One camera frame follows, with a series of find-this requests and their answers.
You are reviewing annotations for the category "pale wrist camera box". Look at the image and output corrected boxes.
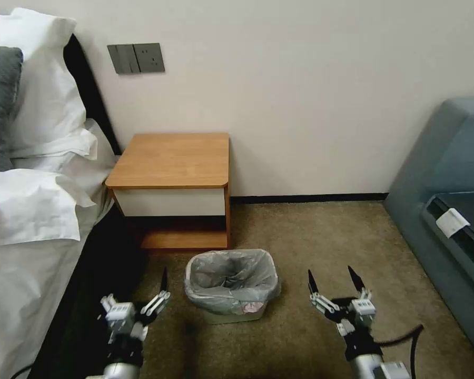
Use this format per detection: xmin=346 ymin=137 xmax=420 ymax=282
xmin=351 ymin=298 xmax=377 ymax=317
xmin=105 ymin=301 xmax=137 ymax=322

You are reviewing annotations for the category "black bed headboard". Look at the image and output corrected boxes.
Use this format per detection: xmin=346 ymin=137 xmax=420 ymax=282
xmin=62 ymin=33 xmax=124 ymax=157

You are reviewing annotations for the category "small white trash can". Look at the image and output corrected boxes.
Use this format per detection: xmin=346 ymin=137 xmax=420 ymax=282
xmin=184 ymin=248 xmax=282 ymax=326

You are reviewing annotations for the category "grey wall switch socket panel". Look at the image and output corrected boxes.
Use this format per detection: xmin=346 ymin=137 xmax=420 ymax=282
xmin=107 ymin=42 xmax=166 ymax=75

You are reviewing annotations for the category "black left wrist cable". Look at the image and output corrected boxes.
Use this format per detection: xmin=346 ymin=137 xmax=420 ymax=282
xmin=10 ymin=364 xmax=37 ymax=379

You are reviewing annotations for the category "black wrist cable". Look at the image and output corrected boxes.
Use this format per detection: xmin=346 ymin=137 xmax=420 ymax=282
xmin=10 ymin=364 xmax=37 ymax=379
xmin=372 ymin=324 xmax=424 ymax=379

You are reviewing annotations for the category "dark grey pillow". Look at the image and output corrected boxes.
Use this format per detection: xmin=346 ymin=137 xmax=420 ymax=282
xmin=0 ymin=44 xmax=24 ymax=173

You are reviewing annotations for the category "white paper label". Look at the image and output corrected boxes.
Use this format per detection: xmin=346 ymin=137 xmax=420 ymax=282
xmin=436 ymin=208 xmax=470 ymax=239

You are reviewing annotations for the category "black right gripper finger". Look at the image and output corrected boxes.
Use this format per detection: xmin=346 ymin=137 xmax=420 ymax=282
xmin=308 ymin=269 xmax=337 ymax=317
xmin=347 ymin=265 xmax=373 ymax=304

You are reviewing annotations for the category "black wall baseboard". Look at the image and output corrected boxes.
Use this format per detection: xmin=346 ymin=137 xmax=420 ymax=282
xmin=230 ymin=192 xmax=390 ymax=203

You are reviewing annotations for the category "large white pillow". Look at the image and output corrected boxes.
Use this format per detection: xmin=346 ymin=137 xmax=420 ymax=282
xmin=0 ymin=7 xmax=100 ymax=171

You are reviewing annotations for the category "translucent grey garbage bag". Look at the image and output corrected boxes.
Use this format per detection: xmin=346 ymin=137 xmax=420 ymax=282
xmin=184 ymin=248 xmax=282 ymax=316

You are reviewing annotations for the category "bed with white sheet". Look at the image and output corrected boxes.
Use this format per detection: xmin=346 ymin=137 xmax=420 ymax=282
xmin=0 ymin=117 xmax=151 ymax=379

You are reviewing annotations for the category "flat white pillow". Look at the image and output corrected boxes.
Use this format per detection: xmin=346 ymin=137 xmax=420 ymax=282
xmin=0 ymin=168 xmax=98 ymax=248

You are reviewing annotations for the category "wooden nightstand with white drawer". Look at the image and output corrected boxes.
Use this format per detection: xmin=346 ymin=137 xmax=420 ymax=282
xmin=104 ymin=132 xmax=232 ymax=251

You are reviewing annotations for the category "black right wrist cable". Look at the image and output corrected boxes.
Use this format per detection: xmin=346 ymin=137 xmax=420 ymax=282
xmin=372 ymin=324 xmax=424 ymax=379

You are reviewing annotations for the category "teal fabric sofa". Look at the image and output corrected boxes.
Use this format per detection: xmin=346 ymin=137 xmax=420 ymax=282
xmin=383 ymin=96 xmax=474 ymax=368

